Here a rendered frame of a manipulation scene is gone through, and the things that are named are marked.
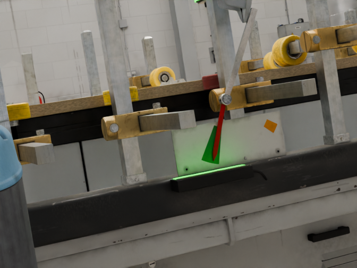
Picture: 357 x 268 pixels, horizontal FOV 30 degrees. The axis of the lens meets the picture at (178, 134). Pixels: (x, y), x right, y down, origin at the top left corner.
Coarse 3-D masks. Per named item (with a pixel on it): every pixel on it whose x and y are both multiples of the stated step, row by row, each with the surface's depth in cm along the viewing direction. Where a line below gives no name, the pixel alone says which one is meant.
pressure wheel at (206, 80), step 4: (216, 72) 162; (204, 76) 160; (208, 76) 159; (212, 76) 158; (216, 76) 158; (204, 80) 161; (208, 80) 159; (212, 80) 159; (216, 80) 158; (204, 84) 161; (208, 84) 159; (212, 84) 159; (216, 84) 158; (204, 88) 161; (208, 88) 160; (212, 88) 159; (216, 88) 159
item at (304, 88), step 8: (304, 80) 123; (312, 80) 124; (256, 88) 141; (264, 88) 137; (272, 88) 134; (280, 88) 131; (288, 88) 128; (296, 88) 125; (304, 88) 123; (312, 88) 124; (248, 96) 145; (256, 96) 141; (264, 96) 138; (272, 96) 135; (280, 96) 131; (288, 96) 128; (296, 96) 126
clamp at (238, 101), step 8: (224, 88) 144; (232, 88) 145; (240, 88) 145; (248, 88) 146; (216, 96) 144; (232, 96) 145; (240, 96) 145; (216, 104) 144; (232, 104) 145; (240, 104) 145; (248, 104) 146; (256, 104) 147
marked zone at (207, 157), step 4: (216, 128) 143; (212, 132) 143; (212, 136) 143; (220, 136) 144; (208, 140) 143; (212, 140) 143; (220, 140) 144; (208, 144) 143; (212, 144) 143; (208, 148) 143; (212, 148) 143; (204, 152) 142; (208, 152) 143; (204, 156) 142; (208, 156) 143; (212, 156) 143; (216, 156) 143; (204, 160) 142; (208, 160) 143; (212, 160) 143; (216, 160) 143
